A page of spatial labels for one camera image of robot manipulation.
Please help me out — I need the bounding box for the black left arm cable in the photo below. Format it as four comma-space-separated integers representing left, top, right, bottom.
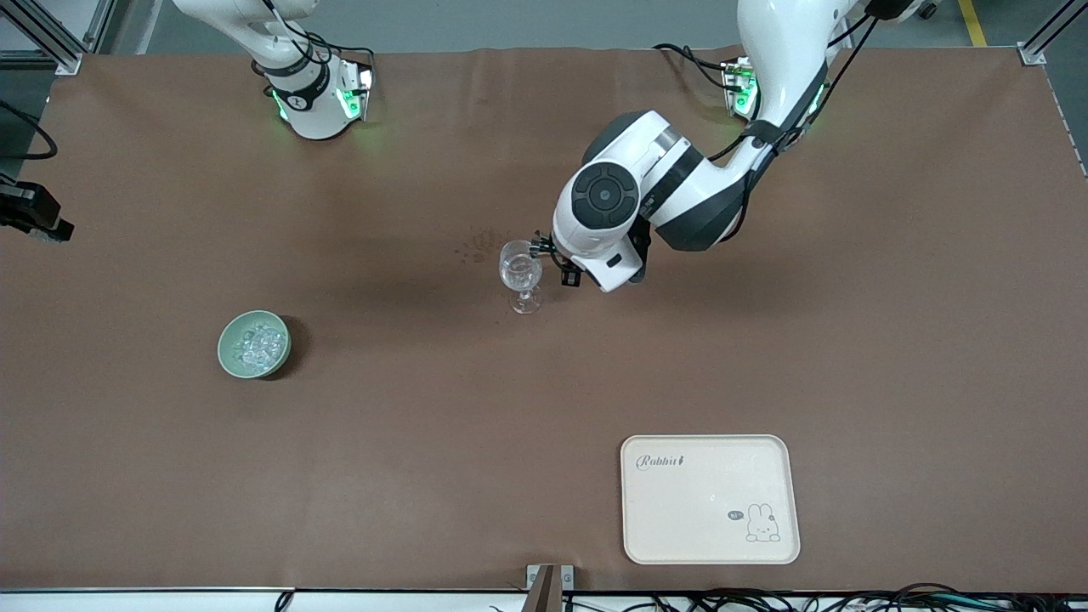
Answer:
710, 13, 881, 239

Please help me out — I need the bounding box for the black left base cable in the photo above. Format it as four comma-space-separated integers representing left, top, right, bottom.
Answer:
653, 42, 732, 93

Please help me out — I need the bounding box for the clear wine glass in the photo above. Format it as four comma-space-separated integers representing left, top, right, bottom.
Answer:
498, 240, 545, 315

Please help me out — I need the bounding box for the aluminium frame post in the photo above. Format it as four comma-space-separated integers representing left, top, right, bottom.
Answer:
1017, 0, 1088, 67
17, 0, 86, 76

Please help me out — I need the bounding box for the clear ice cubes pile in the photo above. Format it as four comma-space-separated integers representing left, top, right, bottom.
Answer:
236, 323, 286, 371

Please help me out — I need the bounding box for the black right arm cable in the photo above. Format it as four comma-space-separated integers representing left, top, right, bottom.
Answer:
0, 100, 59, 161

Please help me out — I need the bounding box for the cream rabbit print tray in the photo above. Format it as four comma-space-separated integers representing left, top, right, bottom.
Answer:
620, 434, 802, 566

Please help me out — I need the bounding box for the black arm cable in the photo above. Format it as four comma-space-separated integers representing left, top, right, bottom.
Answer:
0, 100, 59, 161
710, 13, 881, 239

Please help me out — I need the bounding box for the pale green ceramic bowl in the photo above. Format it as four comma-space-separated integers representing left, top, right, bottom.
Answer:
218, 310, 292, 380

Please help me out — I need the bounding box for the brown table cover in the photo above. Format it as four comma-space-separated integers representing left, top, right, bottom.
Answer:
0, 44, 1088, 594

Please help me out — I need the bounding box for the black right base cable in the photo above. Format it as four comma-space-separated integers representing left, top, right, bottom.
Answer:
259, 0, 377, 77

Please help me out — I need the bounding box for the black base cable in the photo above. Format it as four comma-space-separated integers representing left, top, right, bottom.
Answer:
259, 0, 377, 77
653, 42, 732, 93

